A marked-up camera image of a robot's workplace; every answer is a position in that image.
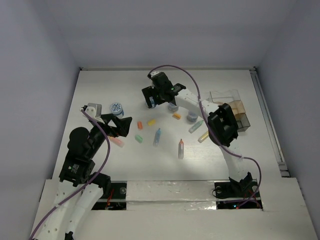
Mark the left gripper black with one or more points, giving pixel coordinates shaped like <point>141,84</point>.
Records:
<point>122,125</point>

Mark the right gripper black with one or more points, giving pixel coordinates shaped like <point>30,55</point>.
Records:
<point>149,91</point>

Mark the blue patterned tape roll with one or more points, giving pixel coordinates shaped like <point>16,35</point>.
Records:
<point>117,110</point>

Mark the clear jar purple lid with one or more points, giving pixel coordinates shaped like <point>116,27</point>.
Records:
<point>172,107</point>

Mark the blue highlighter marker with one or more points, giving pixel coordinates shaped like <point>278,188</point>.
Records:
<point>157,138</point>

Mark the red-orange highlighter marker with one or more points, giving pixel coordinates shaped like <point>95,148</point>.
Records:
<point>181,149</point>

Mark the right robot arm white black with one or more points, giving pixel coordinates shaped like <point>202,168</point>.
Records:
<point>221,124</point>

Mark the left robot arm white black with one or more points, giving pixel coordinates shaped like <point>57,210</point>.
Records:
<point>79,186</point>

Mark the pink highlighter marker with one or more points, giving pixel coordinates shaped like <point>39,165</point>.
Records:
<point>116,141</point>

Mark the green marker cap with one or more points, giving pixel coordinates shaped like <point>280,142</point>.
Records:
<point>138,138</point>

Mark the yellow marker cap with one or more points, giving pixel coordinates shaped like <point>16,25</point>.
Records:
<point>151,122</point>

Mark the green highlighter marker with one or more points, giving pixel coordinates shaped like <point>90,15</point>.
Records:
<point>196,126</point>

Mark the yellow highlighter marker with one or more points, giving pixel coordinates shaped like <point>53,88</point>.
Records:
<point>203,137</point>

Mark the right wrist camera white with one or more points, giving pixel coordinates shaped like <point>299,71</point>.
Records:
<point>152,74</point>

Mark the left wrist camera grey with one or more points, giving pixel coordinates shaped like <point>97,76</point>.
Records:
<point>94,110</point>

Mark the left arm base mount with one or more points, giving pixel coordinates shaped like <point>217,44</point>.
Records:
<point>115,200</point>

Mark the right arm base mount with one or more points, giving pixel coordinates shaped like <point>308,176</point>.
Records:
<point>229,199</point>

